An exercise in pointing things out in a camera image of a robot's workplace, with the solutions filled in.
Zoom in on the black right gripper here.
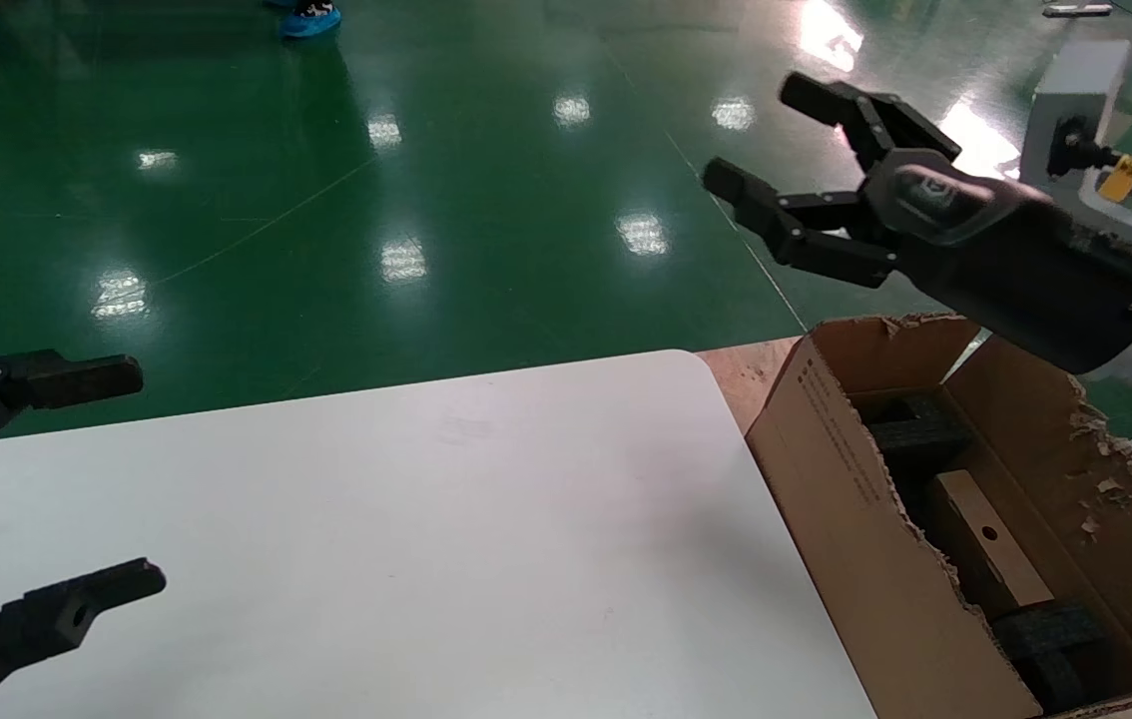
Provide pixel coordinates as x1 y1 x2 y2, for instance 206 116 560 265
702 72 1132 375

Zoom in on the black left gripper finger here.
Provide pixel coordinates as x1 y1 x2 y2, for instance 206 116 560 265
0 559 168 719
0 347 145 485

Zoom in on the big open cardboard box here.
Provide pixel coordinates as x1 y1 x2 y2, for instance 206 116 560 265
746 315 1132 719

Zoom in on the brown wooden board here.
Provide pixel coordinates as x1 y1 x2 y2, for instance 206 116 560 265
696 337 807 435

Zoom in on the black foam block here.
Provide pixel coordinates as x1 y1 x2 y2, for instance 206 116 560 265
865 394 974 460
990 599 1116 712

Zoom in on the blue shoe cover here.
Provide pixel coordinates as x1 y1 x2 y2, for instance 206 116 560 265
279 0 342 40

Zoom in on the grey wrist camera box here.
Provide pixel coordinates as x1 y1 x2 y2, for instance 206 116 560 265
1020 40 1132 271

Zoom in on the yellow cable tag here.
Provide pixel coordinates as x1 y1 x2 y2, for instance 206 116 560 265
1097 155 1132 202

